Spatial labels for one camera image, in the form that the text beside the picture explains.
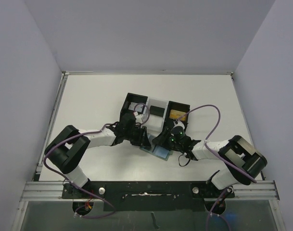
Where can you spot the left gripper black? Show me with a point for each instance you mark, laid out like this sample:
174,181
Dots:
140,134

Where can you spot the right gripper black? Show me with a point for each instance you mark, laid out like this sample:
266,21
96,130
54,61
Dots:
165,135

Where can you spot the green leather card holder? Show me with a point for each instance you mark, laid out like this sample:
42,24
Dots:
156,150

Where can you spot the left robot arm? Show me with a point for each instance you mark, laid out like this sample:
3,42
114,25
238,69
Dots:
64,153

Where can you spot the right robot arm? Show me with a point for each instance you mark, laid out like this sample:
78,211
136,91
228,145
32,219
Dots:
243,162

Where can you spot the gold card in bin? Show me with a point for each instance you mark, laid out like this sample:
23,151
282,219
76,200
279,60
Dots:
176,114

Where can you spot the silver blue card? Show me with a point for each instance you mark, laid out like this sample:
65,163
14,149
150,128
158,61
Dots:
137,107

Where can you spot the black card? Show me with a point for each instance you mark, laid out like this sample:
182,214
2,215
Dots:
157,111

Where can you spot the black right bin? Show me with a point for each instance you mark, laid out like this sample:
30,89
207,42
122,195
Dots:
177,106

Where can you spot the black bin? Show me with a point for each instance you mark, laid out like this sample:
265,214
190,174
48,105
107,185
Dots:
177,106
131,97

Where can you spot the white middle bin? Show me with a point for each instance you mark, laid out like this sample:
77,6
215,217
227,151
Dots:
155,123

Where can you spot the black left bin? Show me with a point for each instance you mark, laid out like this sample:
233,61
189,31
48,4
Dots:
131,97

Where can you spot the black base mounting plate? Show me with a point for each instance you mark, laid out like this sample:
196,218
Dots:
151,195

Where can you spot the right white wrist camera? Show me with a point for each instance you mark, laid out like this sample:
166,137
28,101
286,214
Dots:
178,123

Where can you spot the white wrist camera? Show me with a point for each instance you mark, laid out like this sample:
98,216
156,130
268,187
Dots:
140,118
178,123

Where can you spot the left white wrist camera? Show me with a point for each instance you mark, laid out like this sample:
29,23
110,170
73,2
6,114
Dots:
140,118

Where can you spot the aluminium front rail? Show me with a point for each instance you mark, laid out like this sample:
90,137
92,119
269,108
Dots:
52,191

